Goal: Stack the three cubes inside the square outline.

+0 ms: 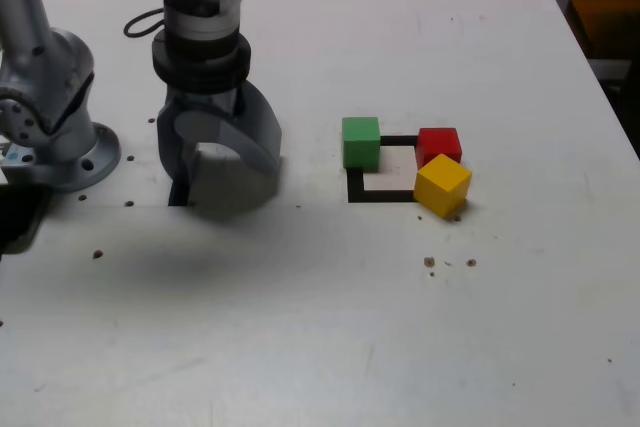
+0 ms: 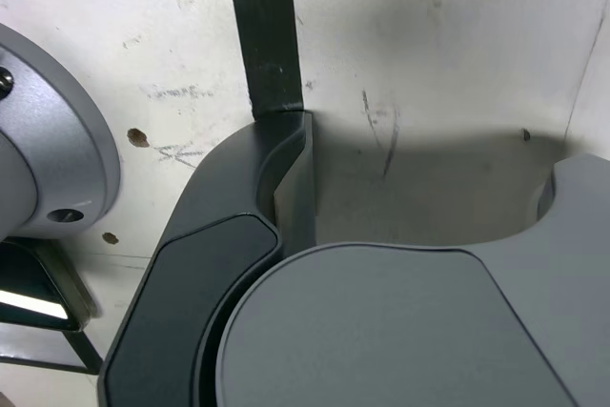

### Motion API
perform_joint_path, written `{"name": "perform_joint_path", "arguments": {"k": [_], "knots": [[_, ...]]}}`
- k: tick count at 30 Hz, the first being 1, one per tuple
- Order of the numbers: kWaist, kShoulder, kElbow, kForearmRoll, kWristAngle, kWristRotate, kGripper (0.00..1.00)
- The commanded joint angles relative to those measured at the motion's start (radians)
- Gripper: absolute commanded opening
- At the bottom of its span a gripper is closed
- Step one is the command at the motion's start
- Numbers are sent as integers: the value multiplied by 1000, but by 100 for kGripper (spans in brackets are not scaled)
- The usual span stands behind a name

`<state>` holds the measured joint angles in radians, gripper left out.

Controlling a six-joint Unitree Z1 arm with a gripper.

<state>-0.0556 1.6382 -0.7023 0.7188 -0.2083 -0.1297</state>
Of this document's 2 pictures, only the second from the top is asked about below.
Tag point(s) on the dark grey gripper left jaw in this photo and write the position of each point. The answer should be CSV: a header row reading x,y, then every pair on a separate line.
x,y
190,283

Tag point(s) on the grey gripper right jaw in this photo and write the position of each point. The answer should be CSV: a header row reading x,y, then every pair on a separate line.
x,y
381,331

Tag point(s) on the black tape strip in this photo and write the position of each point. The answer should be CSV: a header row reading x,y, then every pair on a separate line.
x,y
264,35

